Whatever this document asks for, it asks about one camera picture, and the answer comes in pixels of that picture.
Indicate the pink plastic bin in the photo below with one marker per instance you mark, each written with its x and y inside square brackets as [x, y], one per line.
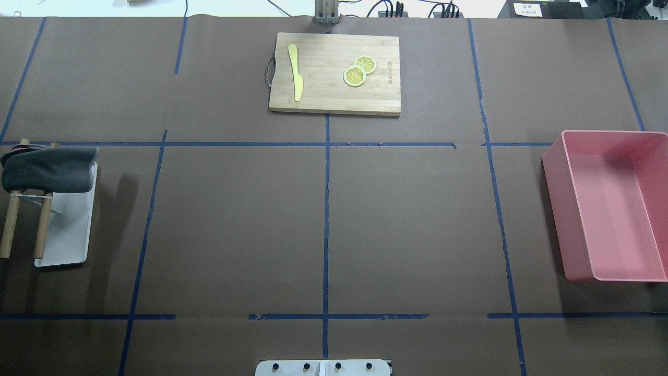
[608, 194]

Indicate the front lemon slice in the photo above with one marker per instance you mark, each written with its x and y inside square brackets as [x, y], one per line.
[354, 76]

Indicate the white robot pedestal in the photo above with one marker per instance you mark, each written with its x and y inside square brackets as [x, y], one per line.
[325, 367]

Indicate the bamboo cutting board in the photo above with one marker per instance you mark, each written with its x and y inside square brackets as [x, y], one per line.
[322, 60]

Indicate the outer wooden rack rod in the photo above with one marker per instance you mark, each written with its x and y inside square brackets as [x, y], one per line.
[10, 223]

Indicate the lemon slice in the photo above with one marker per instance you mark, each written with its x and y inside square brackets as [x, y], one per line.
[354, 76]
[367, 63]

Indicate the grey cleaning cloth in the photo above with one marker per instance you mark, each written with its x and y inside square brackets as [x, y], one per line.
[50, 169]

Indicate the black box with label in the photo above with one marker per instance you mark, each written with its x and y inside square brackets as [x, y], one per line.
[541, 10]

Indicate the yellow plastic knife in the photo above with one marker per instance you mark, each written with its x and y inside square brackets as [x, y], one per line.
[298, 80]

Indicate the rear lemon slice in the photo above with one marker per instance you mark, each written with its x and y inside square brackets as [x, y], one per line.
[367, 63]

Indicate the aluminium frame post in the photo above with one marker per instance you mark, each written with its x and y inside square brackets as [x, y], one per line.
[326, 12]

